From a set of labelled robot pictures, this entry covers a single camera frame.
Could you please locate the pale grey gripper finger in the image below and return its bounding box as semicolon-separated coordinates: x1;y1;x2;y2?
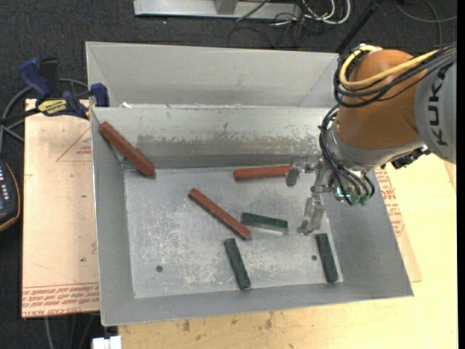
286;160;323;188
296;193;327;236

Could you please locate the red-brown flat block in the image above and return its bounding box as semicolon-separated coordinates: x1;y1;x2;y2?
98;121;157;178
187;188;253;241
232;164;291;182

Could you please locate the dark green flat block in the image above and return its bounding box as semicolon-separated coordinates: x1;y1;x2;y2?
223;237;252;291
315;233;340;284
240;212;289;236

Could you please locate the grey metal bin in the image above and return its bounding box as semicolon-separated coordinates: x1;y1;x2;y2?
85;41;415;327

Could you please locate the brown cardboard board, red print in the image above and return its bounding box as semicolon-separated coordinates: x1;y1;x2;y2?
20;98;424;319

